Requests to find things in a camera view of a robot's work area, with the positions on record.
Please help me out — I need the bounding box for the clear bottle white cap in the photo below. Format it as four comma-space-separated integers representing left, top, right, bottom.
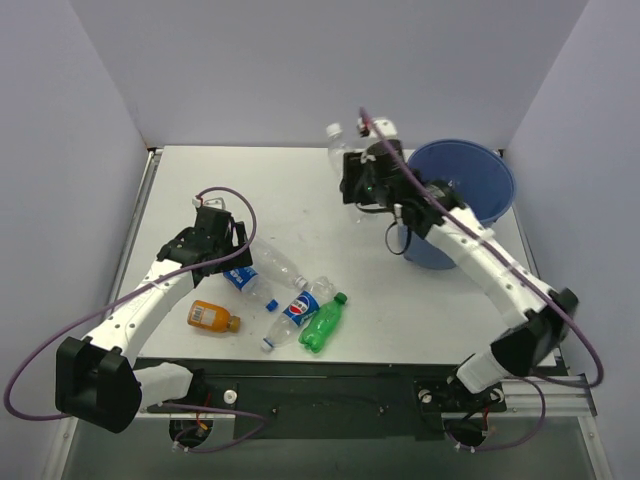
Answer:
325, 123, 396, 224

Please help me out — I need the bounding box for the green plastic bottle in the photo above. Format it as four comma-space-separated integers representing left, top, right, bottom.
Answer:
298, 292, 348, 354

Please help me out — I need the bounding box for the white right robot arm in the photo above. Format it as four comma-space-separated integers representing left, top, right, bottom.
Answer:
328, 139, 578, 409

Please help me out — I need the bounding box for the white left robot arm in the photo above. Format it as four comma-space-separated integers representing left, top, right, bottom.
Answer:
55, 206, 252, 433

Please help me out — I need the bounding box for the blue plastic bin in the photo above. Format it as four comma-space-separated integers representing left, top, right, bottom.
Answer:
398, 138, 516, 271

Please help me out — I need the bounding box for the small Pepsi bottle blue cap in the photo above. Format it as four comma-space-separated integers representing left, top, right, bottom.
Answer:
223, 267, 279, 312

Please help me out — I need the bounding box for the orange juice bottle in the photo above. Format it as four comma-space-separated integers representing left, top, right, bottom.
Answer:
187, 300, 241, 333

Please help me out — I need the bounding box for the large Pepsi bottle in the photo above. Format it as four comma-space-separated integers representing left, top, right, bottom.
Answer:
260, 276, 336, 353

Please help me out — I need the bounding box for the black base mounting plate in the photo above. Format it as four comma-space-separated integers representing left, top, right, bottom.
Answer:
151, 360, 506, 440

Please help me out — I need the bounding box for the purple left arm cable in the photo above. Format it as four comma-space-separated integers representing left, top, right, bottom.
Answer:
3, 186, 266, 455

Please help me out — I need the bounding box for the clear bottle white neck ring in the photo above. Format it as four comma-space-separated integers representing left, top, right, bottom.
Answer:
252, 238, 308, 290

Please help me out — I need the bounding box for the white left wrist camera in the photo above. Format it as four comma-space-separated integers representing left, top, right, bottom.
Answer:
192, 196, 226, 210

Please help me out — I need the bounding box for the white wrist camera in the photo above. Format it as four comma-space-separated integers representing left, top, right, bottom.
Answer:
192, 196, 226, 210
357, 117, 398, 147

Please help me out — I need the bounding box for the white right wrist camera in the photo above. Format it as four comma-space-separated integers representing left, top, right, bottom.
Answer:
357, 117, 398, 147

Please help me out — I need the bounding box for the black strap loop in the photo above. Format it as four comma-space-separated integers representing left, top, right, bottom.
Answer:
384, 222, 414, 257

